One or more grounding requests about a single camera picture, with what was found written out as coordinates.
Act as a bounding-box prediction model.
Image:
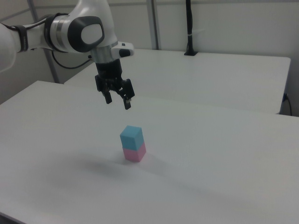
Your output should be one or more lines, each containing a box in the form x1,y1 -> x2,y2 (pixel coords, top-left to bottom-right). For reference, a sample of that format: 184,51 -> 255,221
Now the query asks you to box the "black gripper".
95,58 -> 136,111

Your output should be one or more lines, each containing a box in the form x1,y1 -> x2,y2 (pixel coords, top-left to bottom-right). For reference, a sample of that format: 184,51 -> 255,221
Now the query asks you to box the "blue cube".
120,125 -> 144,150

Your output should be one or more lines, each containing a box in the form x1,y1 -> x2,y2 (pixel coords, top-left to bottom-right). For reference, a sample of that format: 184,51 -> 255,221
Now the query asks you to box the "pink cube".
122,142 -> 147,163

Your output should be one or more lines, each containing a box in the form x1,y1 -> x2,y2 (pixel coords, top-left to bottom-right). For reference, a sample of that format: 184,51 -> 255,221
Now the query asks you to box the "white side table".
63,48 -> 291,115

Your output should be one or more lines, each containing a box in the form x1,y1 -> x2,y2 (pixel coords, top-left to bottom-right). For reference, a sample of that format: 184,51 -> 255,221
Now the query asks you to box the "black pole with base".
184,0 -> 199,56

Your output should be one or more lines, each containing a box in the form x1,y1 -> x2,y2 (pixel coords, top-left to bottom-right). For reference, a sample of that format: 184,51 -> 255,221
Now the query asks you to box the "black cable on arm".
0,14 -> 92,70

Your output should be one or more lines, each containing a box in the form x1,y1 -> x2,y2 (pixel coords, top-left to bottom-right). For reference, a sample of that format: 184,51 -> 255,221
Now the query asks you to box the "grey metal frame post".
27,0 -> 60,84
146,0 -> 162,50

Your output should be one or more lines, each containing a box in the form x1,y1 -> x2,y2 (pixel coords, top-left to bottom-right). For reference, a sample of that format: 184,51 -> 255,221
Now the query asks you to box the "black strap on arm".
10,25 -> 30,53

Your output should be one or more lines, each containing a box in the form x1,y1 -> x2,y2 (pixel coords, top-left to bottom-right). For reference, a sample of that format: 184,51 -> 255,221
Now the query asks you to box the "black cable with blue plug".
283,92 -> 293,116

